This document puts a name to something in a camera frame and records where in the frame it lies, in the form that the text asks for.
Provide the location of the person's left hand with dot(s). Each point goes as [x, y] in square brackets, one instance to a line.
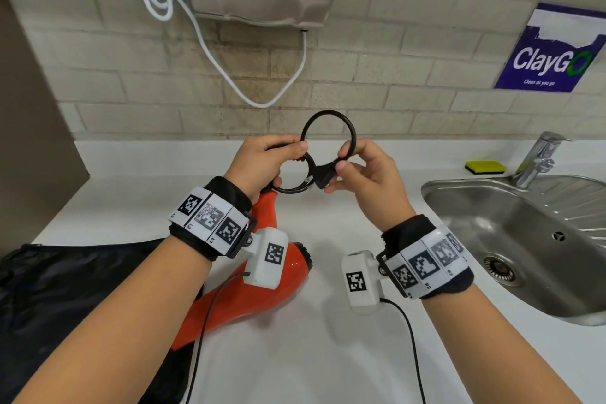
[260, 164]

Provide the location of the person's right hand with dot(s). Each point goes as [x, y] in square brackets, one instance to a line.
[374, 181]

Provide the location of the orange hair dryer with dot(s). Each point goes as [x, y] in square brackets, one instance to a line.
[246, 295]

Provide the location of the black drawstring bag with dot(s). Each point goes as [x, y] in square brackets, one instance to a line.
[61, 304]

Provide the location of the person's right forearm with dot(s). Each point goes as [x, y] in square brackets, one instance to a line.
[492, 351]

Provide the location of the person's left forearm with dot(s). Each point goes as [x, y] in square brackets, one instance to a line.
[113, 328]

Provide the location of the left wristband with square markers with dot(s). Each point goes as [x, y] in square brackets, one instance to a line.
[210, 216]

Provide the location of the wristband with square markers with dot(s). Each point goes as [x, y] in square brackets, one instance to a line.
[210, 216]
[426, 259]

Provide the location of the right wristband with square markers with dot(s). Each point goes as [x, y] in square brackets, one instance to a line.
[426, 259]

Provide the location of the yellow sponge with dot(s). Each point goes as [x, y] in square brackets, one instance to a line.
[485, 167]

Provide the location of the stainless steel sink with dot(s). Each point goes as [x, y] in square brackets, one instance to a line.
[511, 233]

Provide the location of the chrome faucet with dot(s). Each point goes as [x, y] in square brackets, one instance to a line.
[539, 160]

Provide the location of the brown side panel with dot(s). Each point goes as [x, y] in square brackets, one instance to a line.
[28, 134]

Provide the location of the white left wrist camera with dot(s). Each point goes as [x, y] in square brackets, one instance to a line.
[267, 259]

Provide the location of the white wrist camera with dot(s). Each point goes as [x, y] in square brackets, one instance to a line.
[362, 283]
[267, 259]

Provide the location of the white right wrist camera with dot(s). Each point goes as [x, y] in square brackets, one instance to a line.
[362, 283]

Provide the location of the purple wall poster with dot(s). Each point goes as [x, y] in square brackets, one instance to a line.
[544, 58]

